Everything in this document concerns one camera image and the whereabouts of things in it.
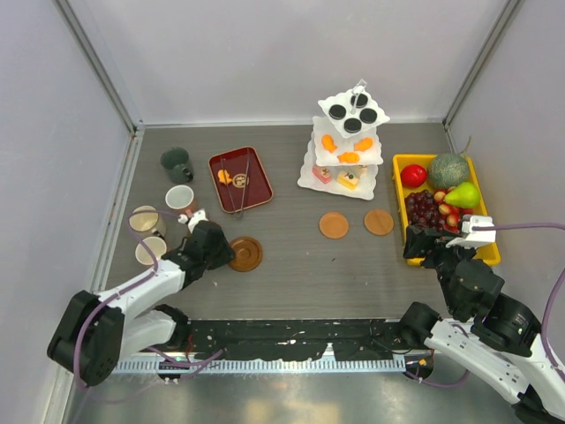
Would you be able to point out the purple grape bunch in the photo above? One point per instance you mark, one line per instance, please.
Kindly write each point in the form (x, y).
(422, 208)

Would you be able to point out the metal serving tongs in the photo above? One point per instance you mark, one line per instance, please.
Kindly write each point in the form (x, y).
(240, 213)

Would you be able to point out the black round cookies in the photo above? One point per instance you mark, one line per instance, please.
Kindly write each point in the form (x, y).
(353, 118)

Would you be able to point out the dark green mug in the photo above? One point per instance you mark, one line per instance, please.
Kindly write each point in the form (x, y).
(178, 166)

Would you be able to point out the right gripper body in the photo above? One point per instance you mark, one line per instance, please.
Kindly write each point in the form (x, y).
(443, 257)

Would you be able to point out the dark brown wooden saucer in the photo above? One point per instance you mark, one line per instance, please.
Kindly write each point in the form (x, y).
(248, 254)

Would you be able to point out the white three-tier stand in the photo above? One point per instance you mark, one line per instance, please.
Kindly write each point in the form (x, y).
(325, 124)

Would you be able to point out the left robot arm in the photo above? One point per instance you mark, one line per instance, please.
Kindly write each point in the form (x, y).
(96, 331)

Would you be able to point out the cream cake slice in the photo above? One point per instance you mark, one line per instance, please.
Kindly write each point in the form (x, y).
(360, 171)

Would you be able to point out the light wooden coaster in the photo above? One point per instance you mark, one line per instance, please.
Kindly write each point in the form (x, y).
(334, 225)
(378, 222)

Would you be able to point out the pink mug white inside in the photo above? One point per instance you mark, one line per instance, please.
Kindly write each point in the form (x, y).
(181, 199)

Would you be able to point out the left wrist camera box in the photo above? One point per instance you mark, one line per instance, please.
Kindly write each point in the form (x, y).
(191, 219)

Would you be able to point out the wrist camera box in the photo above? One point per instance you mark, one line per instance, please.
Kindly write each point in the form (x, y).
(191, 219)
(476, 231)

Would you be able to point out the red apple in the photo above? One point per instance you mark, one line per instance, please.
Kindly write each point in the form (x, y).
(413, 176)

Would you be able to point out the beige mug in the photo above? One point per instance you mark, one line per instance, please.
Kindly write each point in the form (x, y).
(145, 221)

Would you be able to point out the green pear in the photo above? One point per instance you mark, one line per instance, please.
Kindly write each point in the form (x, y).
(465, 195)

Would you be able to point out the red dessert tray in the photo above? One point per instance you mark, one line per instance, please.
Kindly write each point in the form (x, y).
(259, 190)

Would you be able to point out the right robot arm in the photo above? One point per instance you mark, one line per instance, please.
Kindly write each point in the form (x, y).
(493, 336)

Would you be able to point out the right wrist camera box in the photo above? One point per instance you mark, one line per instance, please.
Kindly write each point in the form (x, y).
(476, 231)

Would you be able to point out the pink mug near arm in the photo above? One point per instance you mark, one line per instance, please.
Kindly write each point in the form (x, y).
(151, 249)

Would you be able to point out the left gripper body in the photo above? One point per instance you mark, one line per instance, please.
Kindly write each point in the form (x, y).
(220, 255)

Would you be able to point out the green melon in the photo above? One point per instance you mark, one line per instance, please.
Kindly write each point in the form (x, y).
(449, 169)

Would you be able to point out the orange fish cookies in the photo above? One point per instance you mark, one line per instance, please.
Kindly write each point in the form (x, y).
(331, 151)

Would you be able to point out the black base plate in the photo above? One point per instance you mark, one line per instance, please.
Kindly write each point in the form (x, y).
(300, 340)

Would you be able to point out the red cherries cluster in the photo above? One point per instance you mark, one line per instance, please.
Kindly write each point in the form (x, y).
(451, 215)

